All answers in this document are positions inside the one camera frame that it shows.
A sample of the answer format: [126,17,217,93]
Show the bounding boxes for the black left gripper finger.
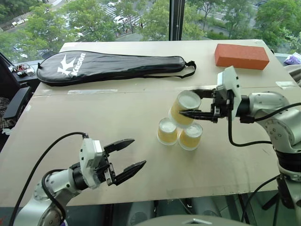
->
[115,160,147,187]
[103,138,135,155]

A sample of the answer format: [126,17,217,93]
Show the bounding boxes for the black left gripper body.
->
[94,152,117,187]

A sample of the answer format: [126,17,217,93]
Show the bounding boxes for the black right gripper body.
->
[210,88,233,124]

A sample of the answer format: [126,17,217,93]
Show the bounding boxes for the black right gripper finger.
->
[179,109,214,121]
[191,88,214,100]

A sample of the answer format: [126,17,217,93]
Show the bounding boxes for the yellow paper cup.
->
[168,90,202,126]
[157,117,179,145]
[178,123,204,152]

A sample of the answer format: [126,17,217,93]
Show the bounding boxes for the grey rounded robot leg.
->
[126,200,156,226]
[187,196,222,218]

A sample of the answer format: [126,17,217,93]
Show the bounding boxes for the orange brick block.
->
[214,43,270,71]

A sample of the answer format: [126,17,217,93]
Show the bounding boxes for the clear tape strip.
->
[67,89,119,94]
[276,81,298,89]

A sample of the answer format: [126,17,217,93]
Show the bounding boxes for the silver robot torso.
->
[133,213,243,226]

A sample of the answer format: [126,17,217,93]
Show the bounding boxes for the black Kason racket bag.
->
[36,49,197,87]

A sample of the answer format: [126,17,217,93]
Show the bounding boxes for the purple crumpled bag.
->
[284,52,301,65]

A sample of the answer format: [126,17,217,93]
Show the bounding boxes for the black stand under table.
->
[261,175,296,210]

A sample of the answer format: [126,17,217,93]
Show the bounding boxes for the black chair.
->
[0,51,32,121]

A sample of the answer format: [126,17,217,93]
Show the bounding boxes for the plaid cloth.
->
[0,97,15,135]

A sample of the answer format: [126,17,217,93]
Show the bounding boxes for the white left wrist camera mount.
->
[79,138,105,190]

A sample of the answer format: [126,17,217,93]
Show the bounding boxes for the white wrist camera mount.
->
[216,65,242,121]
[79,138,105,190]

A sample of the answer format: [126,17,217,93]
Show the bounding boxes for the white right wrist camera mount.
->
[216,65,242,121]

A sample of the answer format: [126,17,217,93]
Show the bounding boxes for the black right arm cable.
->
[226,93,301,147]

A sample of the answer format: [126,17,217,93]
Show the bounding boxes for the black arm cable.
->
[8,131,90,226]
[226,93,301,147]

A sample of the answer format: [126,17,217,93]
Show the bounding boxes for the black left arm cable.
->
[8,131,90,226]

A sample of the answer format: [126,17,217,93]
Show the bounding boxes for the dark window frame post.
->
[169,0,183,42]

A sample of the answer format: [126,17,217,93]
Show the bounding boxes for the black cable under table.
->
[239,176,283,223]

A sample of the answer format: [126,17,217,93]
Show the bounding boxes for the small electronics with wires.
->
[11,64,36,78]

